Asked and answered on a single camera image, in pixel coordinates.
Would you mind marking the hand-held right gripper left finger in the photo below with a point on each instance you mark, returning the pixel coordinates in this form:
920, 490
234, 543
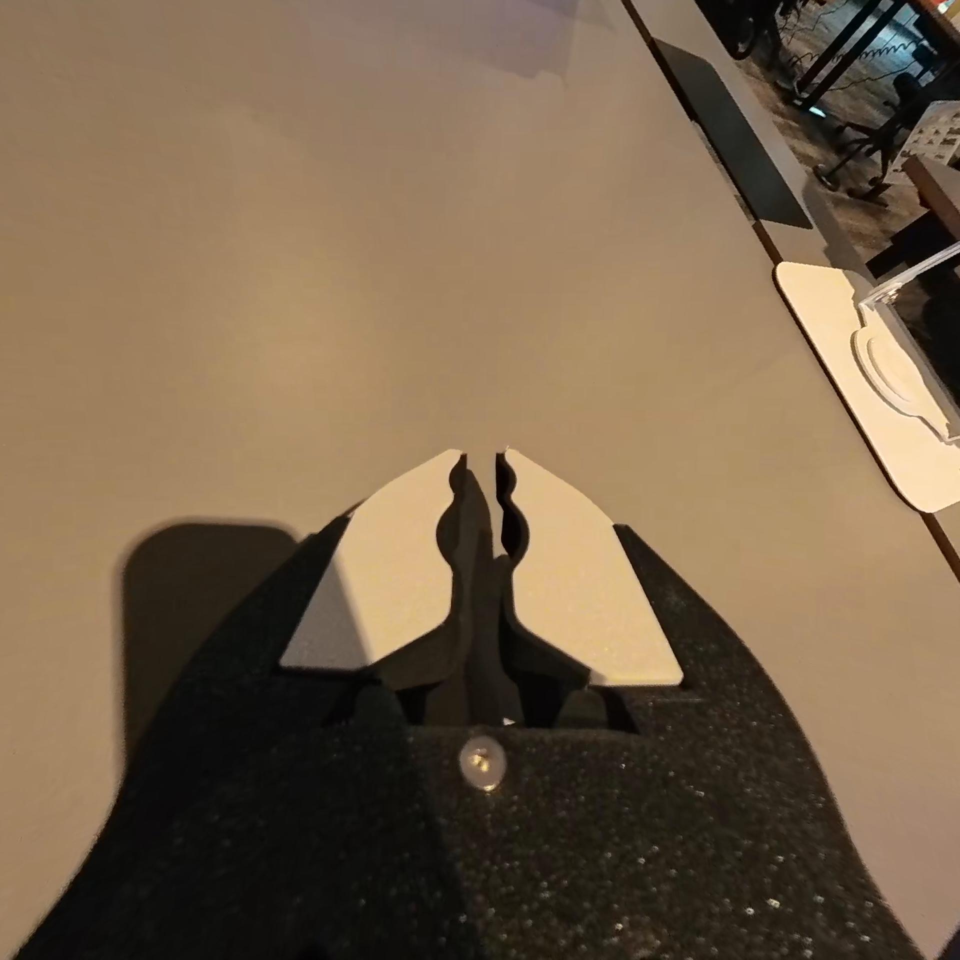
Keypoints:
390, 570

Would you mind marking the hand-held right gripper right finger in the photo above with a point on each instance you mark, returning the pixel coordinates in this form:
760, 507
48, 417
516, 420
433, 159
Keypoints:
592, 600

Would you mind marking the white sign stand base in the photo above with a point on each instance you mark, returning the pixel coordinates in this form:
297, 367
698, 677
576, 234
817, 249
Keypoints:
825, 337

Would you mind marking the clear acrylic sign holder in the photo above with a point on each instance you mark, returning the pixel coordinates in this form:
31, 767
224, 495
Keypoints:
911, 281

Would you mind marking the black flat desk panel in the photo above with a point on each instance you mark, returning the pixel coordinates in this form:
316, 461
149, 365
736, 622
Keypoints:
739, 142

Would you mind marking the black office chair base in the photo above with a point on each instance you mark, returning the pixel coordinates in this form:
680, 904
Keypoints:
870, 146

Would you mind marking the small printed paper sheet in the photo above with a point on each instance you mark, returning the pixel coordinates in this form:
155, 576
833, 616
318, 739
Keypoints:
934, 131

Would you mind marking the black table frame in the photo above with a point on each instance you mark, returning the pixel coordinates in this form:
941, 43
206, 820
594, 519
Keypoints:
862, 45

